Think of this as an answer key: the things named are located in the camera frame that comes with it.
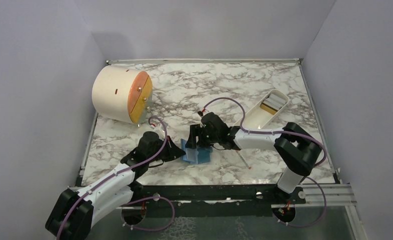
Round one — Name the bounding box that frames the blue card holder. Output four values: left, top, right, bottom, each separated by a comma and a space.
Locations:
180, 139, 213, 165

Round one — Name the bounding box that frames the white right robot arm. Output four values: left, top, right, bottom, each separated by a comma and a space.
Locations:
184, 112, 325, 204

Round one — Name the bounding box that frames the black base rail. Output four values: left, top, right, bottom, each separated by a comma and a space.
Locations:
113, 184, 305, 223

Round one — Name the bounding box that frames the orange capped white marker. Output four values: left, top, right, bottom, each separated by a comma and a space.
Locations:
236, 150, 252, 170

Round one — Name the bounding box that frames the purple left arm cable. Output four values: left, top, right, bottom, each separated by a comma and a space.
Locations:
55, 115, 176, 240

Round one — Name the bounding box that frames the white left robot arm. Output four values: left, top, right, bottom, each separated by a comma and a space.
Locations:
45, 131, 186, 240

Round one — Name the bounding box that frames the cream cylinder orange lid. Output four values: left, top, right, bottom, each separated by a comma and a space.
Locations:
91, 65, 153, 125

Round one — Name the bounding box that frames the grey card stack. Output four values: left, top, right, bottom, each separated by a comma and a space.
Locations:
265, 93, 287, 111

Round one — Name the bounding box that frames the cream oblong plastic tray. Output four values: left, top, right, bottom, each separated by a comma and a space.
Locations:
242, 89, 290, 130

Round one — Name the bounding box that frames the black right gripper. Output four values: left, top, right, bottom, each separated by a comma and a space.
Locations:
185, 124, 220, 149

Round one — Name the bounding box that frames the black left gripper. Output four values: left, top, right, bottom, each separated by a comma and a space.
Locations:
147, 135, 186, 163

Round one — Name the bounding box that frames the yellow credit card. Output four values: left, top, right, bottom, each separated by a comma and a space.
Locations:
260, 103, 278, 115

